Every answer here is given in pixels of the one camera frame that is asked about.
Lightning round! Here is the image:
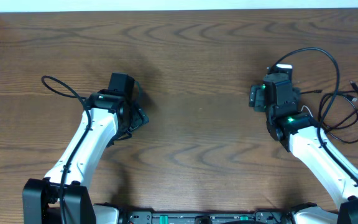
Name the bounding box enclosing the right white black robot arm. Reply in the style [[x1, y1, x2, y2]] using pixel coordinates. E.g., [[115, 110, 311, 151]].
[[249, 85, 358, 223]]

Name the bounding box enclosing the short black usb cable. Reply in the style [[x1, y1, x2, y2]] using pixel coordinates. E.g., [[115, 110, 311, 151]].
[[317, 90, 358, 144]]

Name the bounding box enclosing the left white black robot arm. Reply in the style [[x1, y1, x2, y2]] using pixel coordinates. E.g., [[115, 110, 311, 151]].
[[22, 89, 148, 223]]

